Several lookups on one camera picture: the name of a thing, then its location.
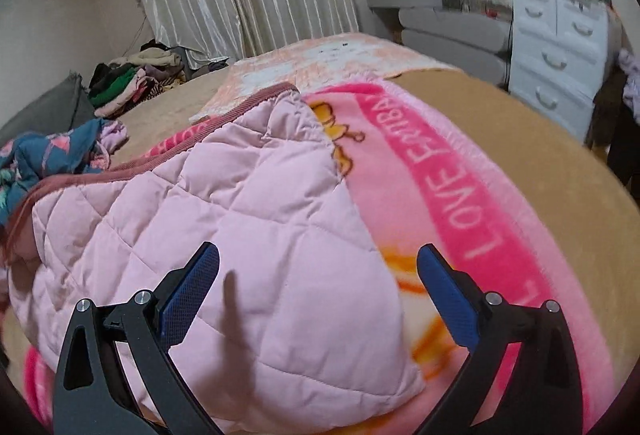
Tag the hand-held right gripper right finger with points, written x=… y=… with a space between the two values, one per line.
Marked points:
x=447 y=295

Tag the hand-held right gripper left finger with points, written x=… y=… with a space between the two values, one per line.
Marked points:
x=192 y=287

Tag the light pink quilted garment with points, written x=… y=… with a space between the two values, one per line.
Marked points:
x=225 y=215

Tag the pile of clothes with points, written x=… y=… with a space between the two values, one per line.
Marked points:
x=125 y=85

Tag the purple clothes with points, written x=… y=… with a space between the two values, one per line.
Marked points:
x=631 y=85

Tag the pink printed fleece blanket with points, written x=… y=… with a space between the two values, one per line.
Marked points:
x=450 y=195

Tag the light pink cloth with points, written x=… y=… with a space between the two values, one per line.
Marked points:
x=112 y=135

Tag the bed with tan sheet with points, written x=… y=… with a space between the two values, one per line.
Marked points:
x=525 y=125

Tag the teal printed quilt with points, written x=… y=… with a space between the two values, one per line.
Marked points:
x=30 y=160

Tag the grey cushion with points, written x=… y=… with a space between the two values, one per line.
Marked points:
x=45 y=110

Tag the peach and white printed blanket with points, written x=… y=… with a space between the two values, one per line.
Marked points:
x=340 y=55

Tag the grey dresser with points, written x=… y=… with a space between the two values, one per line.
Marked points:
x=450 y=30

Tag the white chest of drawers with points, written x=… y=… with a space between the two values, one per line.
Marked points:
x=550 y=40

